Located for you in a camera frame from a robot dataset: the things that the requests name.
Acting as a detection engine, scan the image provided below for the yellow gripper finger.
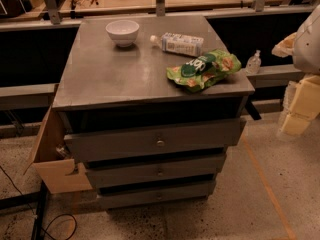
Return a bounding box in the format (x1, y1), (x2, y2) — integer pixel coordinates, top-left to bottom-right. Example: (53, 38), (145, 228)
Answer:
(280, 75), (320, 136)
(271, 33), (296, 58)

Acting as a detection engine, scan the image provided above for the green rice chip bag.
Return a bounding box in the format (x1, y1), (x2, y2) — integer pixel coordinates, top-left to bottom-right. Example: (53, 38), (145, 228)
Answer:
(166, 49), (241, 93)

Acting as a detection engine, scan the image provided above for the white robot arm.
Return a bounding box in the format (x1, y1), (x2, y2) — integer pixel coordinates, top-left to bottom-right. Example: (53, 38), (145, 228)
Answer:
(272, 5), (320, 139)

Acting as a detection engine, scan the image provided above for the white ceramic bowl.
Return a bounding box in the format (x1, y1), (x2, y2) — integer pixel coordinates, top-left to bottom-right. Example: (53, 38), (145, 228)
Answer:
(105, 20), (140, 47)

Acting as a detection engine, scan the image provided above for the hand sanitizer pump bottle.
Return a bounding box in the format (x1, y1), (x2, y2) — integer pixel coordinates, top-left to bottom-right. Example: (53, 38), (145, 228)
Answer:
(245, 50), (261, 74)

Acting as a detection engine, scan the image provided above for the clear plastic water bottle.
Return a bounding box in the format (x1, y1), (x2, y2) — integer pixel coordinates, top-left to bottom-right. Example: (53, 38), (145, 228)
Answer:
(150, 32), (204, 57)

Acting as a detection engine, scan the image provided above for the grey drawer cabinet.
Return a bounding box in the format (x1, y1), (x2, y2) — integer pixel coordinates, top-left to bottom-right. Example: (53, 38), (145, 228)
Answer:
(53, 16), (254, 196)

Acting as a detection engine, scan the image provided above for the bottom grey drawer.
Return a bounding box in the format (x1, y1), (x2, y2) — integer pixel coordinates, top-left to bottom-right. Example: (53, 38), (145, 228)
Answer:
(97, 180), (216, 209)

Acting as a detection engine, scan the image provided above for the grey drawer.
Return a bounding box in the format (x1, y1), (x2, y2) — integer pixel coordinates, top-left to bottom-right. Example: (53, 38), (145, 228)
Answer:
(64, 118), (246, 163)
(86, 153), (226, 188)
(97, 180), (216, 209)

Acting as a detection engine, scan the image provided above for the middle grey drawer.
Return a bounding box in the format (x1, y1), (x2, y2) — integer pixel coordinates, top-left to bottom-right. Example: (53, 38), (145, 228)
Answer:
(86, 153), (226, 188)

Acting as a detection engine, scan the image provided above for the top grey drawer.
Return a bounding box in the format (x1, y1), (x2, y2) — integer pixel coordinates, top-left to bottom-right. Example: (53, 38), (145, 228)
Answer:
(64, 118), (246, 163)

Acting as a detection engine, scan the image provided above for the brown cardboard box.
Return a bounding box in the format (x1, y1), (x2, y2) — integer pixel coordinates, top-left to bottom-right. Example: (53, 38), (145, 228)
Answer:
(23, 83), (94, 195)

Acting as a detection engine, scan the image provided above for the wooden background workbench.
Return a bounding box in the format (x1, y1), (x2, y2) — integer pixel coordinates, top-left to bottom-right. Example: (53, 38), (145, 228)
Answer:
(1, 0), (319, 22)

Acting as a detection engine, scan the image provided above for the black metal floor stand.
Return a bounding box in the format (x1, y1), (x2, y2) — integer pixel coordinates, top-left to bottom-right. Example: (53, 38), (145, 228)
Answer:
(0, 182), (48, 240)

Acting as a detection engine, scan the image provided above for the black floor cable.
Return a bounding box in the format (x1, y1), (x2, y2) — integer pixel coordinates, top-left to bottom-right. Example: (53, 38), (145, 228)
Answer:
(0, 165), (78, 240)

